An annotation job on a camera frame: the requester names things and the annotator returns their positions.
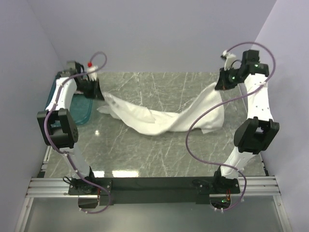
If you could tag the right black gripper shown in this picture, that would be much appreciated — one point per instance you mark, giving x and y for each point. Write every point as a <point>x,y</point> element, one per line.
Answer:
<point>222,83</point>

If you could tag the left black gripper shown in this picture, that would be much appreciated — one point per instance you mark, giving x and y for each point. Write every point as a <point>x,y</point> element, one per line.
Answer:
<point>96,92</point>

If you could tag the white towel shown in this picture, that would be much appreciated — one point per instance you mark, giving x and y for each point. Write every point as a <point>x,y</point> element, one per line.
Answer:
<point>152,122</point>

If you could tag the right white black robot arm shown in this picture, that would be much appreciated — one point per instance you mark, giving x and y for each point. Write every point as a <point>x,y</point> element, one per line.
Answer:
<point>259,129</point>

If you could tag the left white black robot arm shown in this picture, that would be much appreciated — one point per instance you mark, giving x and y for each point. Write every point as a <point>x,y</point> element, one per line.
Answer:
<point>59,129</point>

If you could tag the teal plastic tray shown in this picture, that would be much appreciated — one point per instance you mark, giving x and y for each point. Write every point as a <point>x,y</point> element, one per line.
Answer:
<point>78,105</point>

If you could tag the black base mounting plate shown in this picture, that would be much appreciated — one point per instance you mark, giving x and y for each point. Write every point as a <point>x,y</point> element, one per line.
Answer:
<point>133,190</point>

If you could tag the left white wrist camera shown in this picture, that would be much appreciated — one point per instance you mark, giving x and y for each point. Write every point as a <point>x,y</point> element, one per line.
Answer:
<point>92,71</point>

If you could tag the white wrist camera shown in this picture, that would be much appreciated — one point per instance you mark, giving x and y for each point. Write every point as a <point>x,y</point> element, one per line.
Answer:
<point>229,58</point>
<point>92,71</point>

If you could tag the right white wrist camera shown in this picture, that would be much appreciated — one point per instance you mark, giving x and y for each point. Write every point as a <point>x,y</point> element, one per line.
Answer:
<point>229,58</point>

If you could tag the aluminium rail frame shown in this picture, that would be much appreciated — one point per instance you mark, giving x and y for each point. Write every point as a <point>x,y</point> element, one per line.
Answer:
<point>262,209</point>

